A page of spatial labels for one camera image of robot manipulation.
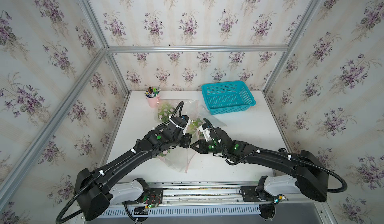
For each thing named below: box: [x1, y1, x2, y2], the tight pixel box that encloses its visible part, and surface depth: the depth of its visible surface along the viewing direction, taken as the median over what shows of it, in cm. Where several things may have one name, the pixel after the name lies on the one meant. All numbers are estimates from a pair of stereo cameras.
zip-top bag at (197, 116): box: [173, 99, 227, 147], surface depth 106 cm
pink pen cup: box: [146, 92, 161, 109], surface depth 107 cm
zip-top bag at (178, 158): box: [157, 146, 197, 174], surface depth 75 cm
